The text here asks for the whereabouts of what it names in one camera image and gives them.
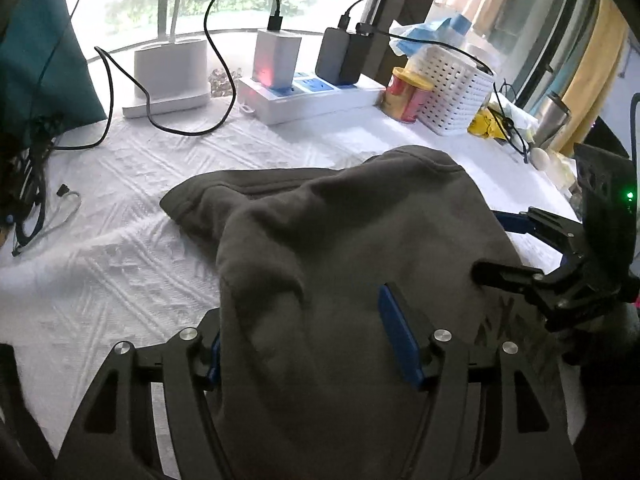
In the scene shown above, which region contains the white desk lamp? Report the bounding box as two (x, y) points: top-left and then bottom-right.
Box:
(121, 0), (211, 120)

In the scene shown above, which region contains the yellow curtain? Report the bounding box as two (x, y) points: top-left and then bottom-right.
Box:
(557, 0), (631, 158)

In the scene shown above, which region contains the white plastic basket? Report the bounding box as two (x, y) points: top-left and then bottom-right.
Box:
(406, 46), (493, 136)

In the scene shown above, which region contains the blue and white packet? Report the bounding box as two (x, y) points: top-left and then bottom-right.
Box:
(389, 15), (473, 58)

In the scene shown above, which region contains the stainless steel tumbler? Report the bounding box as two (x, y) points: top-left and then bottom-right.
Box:
(532, 92), (571, 151)

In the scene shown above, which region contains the dark grey t-shirt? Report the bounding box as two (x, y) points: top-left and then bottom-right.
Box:
(160, 145), (566, 480)

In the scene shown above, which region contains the black charger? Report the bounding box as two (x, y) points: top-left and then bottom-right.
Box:
(315, 27), (371, 86)

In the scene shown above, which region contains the person's dark clothing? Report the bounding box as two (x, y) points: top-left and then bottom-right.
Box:
(575, 350), (640, 480)

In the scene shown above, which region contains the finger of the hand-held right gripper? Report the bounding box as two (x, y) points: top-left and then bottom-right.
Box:
(492, 207), (586, 259)
(472, 260), (621, 331)

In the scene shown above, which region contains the white textured tablecloth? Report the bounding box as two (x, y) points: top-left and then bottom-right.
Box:
(0, 105), (588, 480)

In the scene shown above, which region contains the red and yellow can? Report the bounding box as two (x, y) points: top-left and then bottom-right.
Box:
(382, 66), (435, 123)

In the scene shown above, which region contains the white usb cable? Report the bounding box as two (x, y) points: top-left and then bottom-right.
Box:
(12, 185), (82, 256)

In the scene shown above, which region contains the black charging cable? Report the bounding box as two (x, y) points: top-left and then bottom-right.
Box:
(337, 0), (531, 163)
(50, 0), (283, 151)

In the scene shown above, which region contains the white power strip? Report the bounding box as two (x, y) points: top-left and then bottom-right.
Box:
(235, 72), (386, 126)

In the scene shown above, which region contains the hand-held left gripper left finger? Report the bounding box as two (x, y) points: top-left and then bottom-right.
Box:
(52, 327), (226, 480)

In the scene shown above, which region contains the yellow plastic bag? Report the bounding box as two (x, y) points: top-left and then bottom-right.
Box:
(467, 107), (511, 140)

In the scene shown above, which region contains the black cable bundle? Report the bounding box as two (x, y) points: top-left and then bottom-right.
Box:
(10, 112), (83, 258)

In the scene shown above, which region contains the white charger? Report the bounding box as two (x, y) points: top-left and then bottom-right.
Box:
(251, 29), (302, 88)

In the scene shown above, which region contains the teal curtain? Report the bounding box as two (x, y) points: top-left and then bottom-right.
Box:
(0, 0), (108, 146)

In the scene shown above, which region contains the yellow tissue box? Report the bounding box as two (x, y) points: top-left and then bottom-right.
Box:
(547, 152), (581, 191)

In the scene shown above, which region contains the black sliding door frame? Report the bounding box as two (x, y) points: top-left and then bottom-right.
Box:
(520, 0), (601, 106)

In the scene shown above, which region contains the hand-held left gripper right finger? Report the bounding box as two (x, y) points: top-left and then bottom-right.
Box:
(377, 282), (583, 480)

